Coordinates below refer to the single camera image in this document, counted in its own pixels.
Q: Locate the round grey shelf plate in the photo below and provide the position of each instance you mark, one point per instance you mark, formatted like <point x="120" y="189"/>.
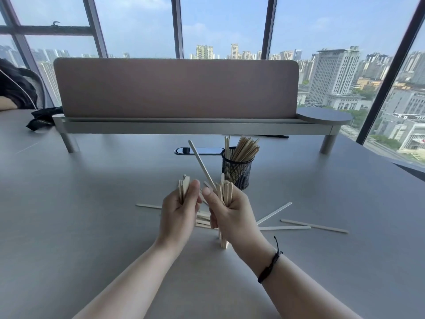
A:
<point x="323" y="115"/>

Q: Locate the large white office building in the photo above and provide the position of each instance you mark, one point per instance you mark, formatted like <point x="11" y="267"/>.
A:
<point x="335" y="76"/>

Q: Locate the dark window mullion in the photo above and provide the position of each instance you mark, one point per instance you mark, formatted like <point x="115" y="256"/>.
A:
<point x="391" y="73"/>
<point x="95" y="26"/>
<point x="177" y="26"/>
<point x="269" y="26"/>
<point x="20" y="36"/>

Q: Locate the person's left forearm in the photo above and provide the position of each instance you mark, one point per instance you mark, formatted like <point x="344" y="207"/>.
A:
<point x="139" y="282"/>

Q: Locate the person's left hand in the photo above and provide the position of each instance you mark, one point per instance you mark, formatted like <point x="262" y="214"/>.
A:
<point x="176" y="212"/>

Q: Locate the heap of loose wooden sticks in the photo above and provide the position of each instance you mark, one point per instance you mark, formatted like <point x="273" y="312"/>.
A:
<point x="203" y="220"/>

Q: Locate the long single wooden stick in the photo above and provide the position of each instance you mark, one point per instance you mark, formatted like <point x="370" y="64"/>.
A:
<point x="200" y="160"/>

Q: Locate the wooden stick bundle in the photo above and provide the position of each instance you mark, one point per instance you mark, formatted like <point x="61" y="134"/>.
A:
<point x="184" y="187"/>
<point x="226" y="192"/>

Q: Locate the person's right forearm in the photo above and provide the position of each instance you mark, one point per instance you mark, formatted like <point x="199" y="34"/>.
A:
<point x="292" y="289"/>

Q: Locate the flat wooden stick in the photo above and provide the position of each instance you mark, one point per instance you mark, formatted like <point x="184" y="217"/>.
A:
<point x="285" y="227"/>
<point x="313" y="225"/>
<point x="148" y="206"/>
<point x="274" y="213"/>

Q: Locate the dark horizontal window bar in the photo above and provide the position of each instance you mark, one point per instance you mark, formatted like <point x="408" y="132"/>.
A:
<point x="49" y="30"/>

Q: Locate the bunch of wooden stir sticks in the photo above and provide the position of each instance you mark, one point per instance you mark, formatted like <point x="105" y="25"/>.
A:
<point x="245" y="147"/>

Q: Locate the person's left thumb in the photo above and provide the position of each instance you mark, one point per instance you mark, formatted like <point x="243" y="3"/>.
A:
<point x="193" y="191"/>

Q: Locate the person's right hand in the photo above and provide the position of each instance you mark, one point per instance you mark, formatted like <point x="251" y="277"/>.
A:
<point x="237" y="222"/>

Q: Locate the black mesh pen cup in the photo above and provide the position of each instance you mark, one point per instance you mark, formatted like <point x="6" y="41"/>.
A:
<point x="241" y="174"/>

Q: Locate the city skyline buildings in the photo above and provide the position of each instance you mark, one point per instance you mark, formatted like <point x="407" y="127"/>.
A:
<point x="408" y="106"/>

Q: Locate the person's right thumb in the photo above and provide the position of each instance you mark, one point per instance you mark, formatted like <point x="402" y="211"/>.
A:
<point x="211" y="197"/>

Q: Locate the grey mesh office chair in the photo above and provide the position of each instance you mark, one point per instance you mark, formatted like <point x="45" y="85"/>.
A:
<point x="39" y="91"/>

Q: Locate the black pen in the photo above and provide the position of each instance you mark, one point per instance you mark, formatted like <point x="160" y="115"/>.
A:
<point x="272" y="136"/>

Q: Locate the black bag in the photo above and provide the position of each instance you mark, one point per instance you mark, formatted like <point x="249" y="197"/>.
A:
<point x="43" y="117"/>

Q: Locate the beige desk divider panel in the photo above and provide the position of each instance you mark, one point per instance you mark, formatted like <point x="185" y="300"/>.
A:
<point x="176" y="88"/>

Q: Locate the grey metal desk shelf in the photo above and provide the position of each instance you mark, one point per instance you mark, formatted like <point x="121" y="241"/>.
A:
<point x="199" y="126"/>

